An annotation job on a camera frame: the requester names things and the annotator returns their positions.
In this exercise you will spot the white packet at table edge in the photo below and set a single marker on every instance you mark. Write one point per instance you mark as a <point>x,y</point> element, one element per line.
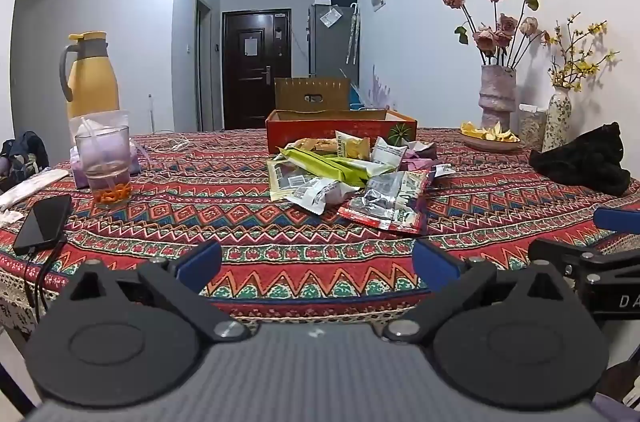
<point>30,187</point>

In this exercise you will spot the yellow flower branches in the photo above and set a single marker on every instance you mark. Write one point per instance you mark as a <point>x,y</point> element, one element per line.
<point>575,67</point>

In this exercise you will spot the clear plastic wrapper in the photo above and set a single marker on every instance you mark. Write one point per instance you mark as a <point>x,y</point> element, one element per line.
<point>170,146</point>

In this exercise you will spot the black cloth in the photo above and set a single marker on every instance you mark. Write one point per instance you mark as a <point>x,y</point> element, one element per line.
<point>585,162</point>

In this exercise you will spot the dried pink rose bunch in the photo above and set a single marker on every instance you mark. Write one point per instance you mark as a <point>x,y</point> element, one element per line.
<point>507,25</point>

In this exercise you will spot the white paper on door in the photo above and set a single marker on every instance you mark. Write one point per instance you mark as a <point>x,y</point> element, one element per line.
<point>253,43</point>

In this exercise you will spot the white hanging umbrella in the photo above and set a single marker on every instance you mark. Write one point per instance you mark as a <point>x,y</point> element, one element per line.
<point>353,32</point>

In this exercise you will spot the red cardboard box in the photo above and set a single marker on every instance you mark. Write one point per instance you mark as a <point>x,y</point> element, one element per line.
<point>330,130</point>

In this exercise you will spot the pile of snack packets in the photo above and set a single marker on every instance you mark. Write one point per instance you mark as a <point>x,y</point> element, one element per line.
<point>380,197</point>

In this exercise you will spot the yellow-edged snack packet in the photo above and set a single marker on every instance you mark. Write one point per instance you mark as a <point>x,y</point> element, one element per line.
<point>281,182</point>

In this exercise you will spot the dark brown entrance door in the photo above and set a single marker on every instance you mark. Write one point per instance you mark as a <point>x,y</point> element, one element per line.
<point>240,77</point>

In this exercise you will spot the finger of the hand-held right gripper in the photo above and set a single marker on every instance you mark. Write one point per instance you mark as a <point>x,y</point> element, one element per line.
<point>617,219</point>
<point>555,250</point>

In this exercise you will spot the paper sheet on refrigerator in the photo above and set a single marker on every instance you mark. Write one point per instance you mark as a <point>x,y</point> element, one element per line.
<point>331,17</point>

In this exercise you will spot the yellow thermos jug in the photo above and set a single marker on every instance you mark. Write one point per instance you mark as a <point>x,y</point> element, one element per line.
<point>92,77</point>

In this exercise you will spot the grey side door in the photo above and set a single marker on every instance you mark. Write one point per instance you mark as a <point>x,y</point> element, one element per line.
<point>204,67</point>

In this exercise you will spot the glass jar with white lid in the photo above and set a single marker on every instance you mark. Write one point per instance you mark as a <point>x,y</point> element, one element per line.
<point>532,125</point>

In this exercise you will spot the pink ribbed vase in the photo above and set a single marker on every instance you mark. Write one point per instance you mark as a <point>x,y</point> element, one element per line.
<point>496,97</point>

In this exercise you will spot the grey refrigerator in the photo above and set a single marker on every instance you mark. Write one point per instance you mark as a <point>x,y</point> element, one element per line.
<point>330,52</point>

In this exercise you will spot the dark backpack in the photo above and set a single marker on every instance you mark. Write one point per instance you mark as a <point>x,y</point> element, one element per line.
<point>25,152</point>

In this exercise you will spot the black smartphone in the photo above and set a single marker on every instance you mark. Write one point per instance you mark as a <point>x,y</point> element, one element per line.
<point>42,224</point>

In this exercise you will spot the floral patterned vase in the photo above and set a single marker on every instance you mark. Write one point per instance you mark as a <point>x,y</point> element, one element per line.
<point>556,120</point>

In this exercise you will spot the clear drinking glass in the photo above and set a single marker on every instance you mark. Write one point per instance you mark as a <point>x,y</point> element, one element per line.
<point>105,182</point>

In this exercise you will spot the white floor mop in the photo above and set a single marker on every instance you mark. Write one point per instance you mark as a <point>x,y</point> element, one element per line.
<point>151,112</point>

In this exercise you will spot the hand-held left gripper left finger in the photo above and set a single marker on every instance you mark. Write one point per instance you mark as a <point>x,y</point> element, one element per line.
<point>200,259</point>

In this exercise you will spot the brown plate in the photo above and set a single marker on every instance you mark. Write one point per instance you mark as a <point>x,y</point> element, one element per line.
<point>492,146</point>

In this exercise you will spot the purple tissue pack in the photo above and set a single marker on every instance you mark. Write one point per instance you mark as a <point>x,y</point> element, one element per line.
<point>139,160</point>

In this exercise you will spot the purple lavender bunch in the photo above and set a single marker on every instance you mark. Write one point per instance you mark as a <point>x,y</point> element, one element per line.
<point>378,90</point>

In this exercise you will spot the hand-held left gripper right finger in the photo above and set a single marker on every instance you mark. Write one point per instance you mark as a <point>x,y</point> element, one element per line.
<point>435,262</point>

